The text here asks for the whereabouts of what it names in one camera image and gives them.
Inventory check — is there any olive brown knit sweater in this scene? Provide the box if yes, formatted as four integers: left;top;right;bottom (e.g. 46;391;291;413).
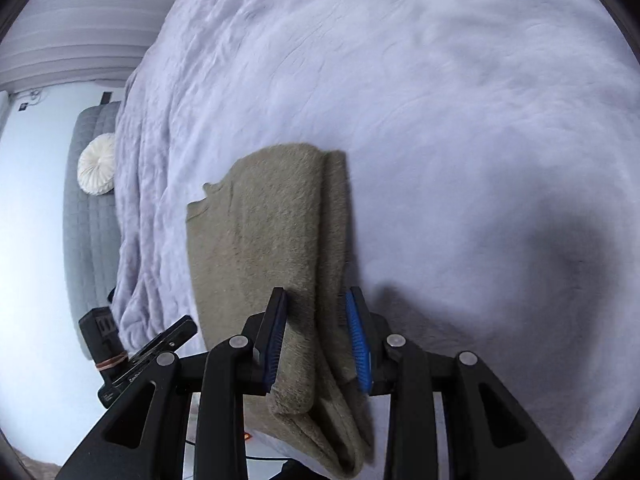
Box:
186;143;373;479

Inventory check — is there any white round pleated cushion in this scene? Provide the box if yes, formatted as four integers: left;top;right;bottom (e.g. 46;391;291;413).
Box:
77;132;116;196

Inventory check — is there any lavender plush bed blanket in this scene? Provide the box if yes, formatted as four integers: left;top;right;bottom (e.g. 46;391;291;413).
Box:
114;0;639;479

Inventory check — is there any grey curtain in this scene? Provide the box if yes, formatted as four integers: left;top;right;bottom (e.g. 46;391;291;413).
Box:
1;0;175;93

